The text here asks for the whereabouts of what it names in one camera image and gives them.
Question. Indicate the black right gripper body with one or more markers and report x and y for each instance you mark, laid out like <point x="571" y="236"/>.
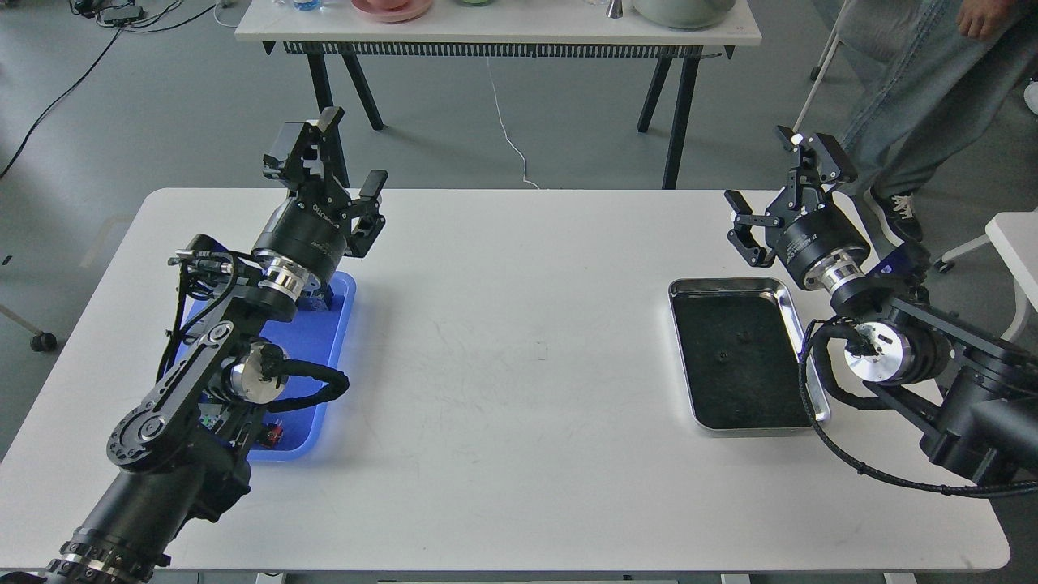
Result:
<point x="812" y="229"/>

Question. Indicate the white background table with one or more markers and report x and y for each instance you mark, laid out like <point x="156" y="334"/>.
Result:
<point x="532" y="29"/>

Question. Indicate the black red-tipped switch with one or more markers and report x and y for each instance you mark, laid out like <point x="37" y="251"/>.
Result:
<point x="269" y="435"/>

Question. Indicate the grey-green bowl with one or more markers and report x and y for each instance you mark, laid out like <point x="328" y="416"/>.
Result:
<point x="690" y="15"/>

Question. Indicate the pink plate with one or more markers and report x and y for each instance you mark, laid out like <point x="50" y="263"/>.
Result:
<point x="391" y="12"/>

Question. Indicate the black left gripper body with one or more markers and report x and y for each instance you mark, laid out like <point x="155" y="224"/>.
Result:
<point x="312" y="228"/>

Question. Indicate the white side table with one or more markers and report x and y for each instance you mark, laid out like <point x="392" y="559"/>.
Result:
<point x="1014" y="236"/>

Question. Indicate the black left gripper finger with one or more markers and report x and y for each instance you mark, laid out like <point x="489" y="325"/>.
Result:
<point x="366" y="212"/>
<point x="306" y="150"/>

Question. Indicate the person in jeans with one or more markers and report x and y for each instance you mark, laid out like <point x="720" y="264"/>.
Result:
<point x="939" y="95"/>

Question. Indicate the steel tray with black mat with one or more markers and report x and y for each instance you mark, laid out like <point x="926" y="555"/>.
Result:
<point x="759" y="390"/>

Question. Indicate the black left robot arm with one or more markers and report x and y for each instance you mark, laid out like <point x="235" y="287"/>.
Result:
<point x="182" y="453"/>

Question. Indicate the blue plastic tray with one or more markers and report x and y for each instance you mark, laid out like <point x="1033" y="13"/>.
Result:
<point x="313" y="336"/>

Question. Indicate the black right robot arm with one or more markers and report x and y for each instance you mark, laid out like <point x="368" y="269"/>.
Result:
<point x="971" y="394"/>

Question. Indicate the silver cone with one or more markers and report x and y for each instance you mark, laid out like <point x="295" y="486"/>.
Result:
<point x="615" y="9"/>

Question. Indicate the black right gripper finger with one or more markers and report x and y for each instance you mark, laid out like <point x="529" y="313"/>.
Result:
<point x="740" y="234"/>
<point x="817" y="160"/>

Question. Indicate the grey office chair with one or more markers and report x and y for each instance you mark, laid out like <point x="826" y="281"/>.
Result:
<point x="825" y="59"/>

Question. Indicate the black caster wheel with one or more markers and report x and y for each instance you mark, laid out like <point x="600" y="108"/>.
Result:
<point x="40" y="340"/>

